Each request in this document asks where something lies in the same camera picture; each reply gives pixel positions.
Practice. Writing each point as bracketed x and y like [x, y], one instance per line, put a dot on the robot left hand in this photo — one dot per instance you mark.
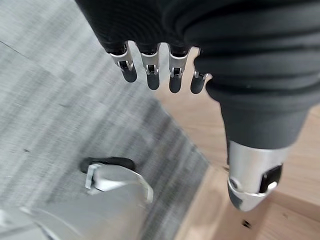
[225, 50]

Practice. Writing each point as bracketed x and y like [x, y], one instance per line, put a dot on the dark robot foot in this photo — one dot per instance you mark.
[110, 162]

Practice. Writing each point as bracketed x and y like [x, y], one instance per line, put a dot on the grey woven rug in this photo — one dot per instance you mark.
[75, 112]

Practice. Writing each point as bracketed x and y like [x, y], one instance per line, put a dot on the silver robot leg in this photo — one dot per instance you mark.
[95, 207]

